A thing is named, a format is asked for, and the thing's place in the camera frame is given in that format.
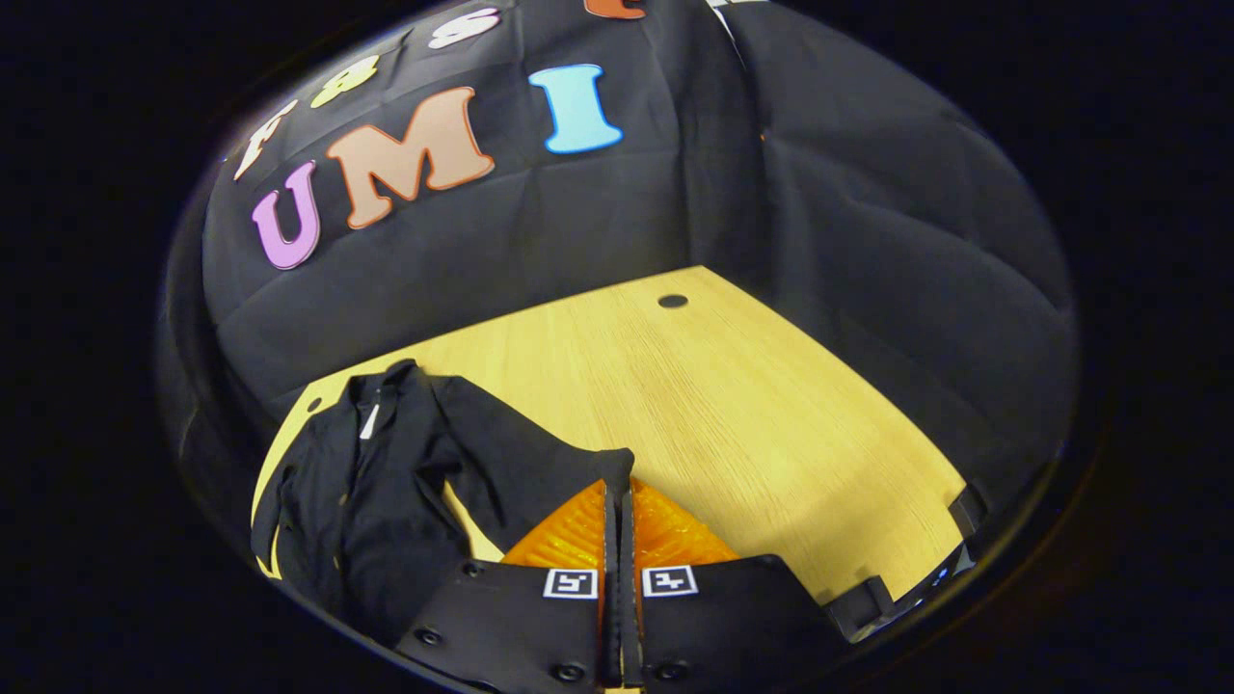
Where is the black table edge bracket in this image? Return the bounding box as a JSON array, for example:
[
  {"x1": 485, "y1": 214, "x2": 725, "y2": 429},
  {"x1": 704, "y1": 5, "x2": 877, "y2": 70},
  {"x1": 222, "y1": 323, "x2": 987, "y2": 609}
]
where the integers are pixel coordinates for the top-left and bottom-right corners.
[{"x1": 950, "y1": 485, "x2": 992, "y2": 539}]

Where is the black button shirt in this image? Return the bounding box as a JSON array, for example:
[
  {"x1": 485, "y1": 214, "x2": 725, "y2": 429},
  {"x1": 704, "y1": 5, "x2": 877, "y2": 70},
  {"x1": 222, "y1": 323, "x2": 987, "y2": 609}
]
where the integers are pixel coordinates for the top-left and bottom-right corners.
[{"x1": 251, "y1": 359, "x2": 637, "y2": 647}]

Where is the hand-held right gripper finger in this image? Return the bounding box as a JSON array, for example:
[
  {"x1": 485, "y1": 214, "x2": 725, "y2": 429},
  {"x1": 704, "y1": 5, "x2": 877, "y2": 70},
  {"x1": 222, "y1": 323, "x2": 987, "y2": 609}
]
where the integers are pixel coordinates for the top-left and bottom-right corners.
[
  {"x1": 622, "y1": 477, "x2": 849, "y2": 687},
  {"x1": 395, "y1": 479, "x2": 623, "y2": 690}
]

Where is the black backdrop cloth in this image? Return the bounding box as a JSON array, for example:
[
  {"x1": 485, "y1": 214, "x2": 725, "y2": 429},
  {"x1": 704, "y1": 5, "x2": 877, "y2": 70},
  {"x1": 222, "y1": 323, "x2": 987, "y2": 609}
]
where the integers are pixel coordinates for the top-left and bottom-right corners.
[{"x1": 159, "y1": 0, "x2": 1079, "y2": 541}]

